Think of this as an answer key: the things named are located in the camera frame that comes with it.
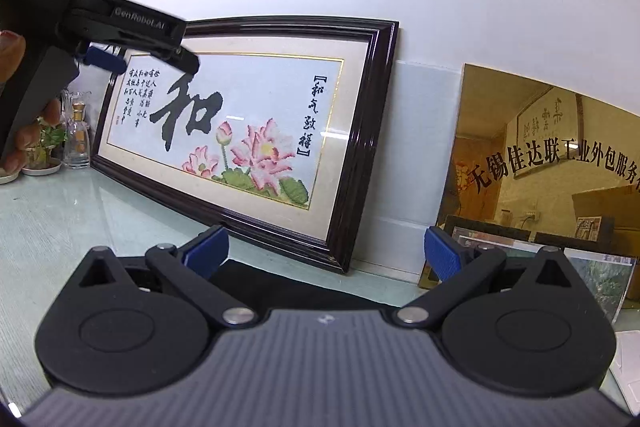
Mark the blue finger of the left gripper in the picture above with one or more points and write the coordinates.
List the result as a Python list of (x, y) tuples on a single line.
[(104, 60), (177, 57)]

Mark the small potted green plant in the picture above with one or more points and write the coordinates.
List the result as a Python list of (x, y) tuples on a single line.
[(41, 160)]

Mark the black drawstring shorts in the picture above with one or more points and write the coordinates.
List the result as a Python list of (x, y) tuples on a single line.
[(263, 291)]

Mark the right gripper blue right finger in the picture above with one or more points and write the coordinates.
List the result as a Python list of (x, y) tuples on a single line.
[(447, 257)]

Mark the white plastic tray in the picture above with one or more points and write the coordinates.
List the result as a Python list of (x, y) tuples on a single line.
[(625, 368)]

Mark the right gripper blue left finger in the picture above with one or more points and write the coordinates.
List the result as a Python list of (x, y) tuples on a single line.
[(203, 255)]

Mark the gold company plaque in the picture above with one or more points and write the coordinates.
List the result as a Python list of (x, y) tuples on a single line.
[(543, 161)]

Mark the clear glass liquor bottle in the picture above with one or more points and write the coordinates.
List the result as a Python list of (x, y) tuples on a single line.
[(77, 146)]

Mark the large framed couple photo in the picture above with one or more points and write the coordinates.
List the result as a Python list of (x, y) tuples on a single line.
[(512, 247)]

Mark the small framed photo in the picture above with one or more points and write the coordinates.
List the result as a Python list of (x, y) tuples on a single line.
[(607, 276)]

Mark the framed lotus cross-stitch picture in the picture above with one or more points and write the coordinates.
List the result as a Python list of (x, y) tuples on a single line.
[(273, 138)]

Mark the person's left hand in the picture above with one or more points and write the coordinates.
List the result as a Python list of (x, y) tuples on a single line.
[(17, 111)]

